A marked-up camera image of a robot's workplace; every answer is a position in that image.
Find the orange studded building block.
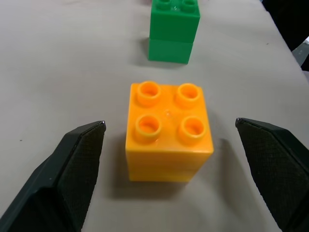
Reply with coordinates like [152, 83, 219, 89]
[125, 81, 214, 182]

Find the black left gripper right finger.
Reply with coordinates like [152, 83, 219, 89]
[235, 117, 309, 232]

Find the green studded building block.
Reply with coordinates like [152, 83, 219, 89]
[147, 0, 201, 65]

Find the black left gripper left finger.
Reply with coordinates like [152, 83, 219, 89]
[0, 120, 107, 232]

